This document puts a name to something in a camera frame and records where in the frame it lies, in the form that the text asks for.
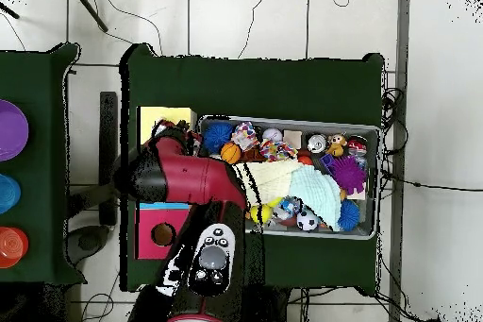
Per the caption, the thin black floor cable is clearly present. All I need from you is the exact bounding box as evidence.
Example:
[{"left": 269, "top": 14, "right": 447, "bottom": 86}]
[{"left": 237, "top": 0, "right": 274, "bottom": 59}]

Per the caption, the purple plastic bowl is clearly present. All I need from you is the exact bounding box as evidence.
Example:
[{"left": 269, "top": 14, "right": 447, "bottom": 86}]
[{"left": 0, "top": 98, "right": 30, "bottom": 162}]

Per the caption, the dark tripod leg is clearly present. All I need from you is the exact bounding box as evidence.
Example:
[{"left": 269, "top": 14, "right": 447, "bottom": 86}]
[
  {"left": 0, "top": 0, "right": 20, "bottom": 20},
  {"left": 69, "top": 0, "right": 109, "bottom": 33}
]

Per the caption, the white toy baseball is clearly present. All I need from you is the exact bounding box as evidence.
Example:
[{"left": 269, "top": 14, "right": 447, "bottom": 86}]
[{"left": 260, "top": 127, "right": 284, "bottom": 144}]

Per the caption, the dark green tablecloth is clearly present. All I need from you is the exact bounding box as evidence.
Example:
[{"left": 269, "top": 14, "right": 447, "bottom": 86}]
[{"left": 120, "top": 43, "right": 386, "bottom": 293}]

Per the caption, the cream cloth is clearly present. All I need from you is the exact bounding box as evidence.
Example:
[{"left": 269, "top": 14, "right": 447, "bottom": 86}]
[{"left": 233, "top": 159, "right": 303, "bottom": 208}]

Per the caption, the purple spiky ball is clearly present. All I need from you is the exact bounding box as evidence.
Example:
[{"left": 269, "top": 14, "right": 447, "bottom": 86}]
[{"left": 327, "top": 155, "right": 368, "bottom": 195}]

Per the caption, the orange plastic bowl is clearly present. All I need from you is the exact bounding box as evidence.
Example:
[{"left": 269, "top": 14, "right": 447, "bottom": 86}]
[{"left": 0, "top": 226, "right": 30, "bottom": 269}]

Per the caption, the tangled black cable bundle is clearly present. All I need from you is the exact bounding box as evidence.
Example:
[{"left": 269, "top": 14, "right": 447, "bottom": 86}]
[{"left": 378, "top": 85, "right": 410, "bottom": 202}]

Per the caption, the blue plastic bowl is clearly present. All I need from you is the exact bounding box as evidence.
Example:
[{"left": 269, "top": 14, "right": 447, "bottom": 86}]
[{"left": 0, "top": 173, "right": 22, "bottom": 214}]

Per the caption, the long black floor cable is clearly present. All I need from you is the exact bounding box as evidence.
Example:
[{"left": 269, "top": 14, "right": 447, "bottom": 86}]
[{"left": 380, "top": 170, "right": 483, "bottom": 193}]

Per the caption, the plain wooden block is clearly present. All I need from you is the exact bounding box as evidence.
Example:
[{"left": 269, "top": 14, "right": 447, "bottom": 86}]
[{"left": 283, "top": 129, "right": 303, "bottom": 150}]

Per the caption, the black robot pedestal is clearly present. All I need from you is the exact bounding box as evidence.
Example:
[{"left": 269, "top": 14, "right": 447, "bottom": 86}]
[{"left": 241, "top": 285, "right": 291, "bottom": 322}]

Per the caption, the wooden three-hole sorting box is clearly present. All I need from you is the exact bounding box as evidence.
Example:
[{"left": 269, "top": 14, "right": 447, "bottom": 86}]
[{"left": 134, "top": 105, "right": 198, "bottom": 261}]

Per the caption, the polka-dot paper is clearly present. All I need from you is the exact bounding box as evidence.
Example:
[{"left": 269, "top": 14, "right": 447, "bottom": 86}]
[
  {"left": 258, "top": 139, "right": 298, "bottom": 162},
  {"left": 230, "top": 121, "right": 261, "bottom": 151}
]

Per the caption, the orange toy basketball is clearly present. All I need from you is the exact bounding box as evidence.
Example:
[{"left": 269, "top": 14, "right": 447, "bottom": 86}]
[{"left": 220, "top": 142, "right": 242, "bottom": 165}]

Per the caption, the silver mesh bin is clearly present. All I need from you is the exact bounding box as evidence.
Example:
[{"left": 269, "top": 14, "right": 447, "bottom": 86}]
[{"left": 195, "top": 114, "right": 380, "bottom": 241}]

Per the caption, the blue fuzzy ball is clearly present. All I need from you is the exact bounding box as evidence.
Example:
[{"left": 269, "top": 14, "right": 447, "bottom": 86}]
[
  {"left": 338, "top": 198, "right": 361, "bottom": 232},
  {"left": 202, "top": 121, "right": 235, "bottom": 155}
]

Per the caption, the dark green side-table cloth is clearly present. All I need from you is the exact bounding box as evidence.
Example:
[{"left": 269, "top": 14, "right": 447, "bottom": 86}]
[{"left": 0, "top": 43, "right": 88, "bottom": 285}]

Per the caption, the mint green cloth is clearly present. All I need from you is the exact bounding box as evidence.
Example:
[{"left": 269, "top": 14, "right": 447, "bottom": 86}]
[{"left": 288, "top": 164, "right": 342, "bottom": 232}]

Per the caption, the grey floor cable cover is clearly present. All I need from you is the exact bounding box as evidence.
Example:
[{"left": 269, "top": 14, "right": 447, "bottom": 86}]
[{"left": 388, "top": 0, "right": 411, "bottom": 278}]

